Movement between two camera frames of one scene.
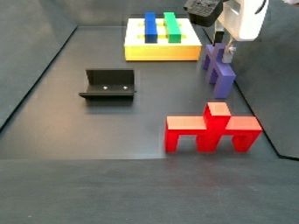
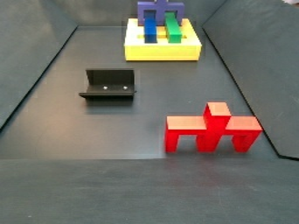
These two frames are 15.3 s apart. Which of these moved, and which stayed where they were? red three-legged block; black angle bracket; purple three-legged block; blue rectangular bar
Moved: purple three-legged block
Stayed: blue rectangular bar; black angle bracket; red three-legged block
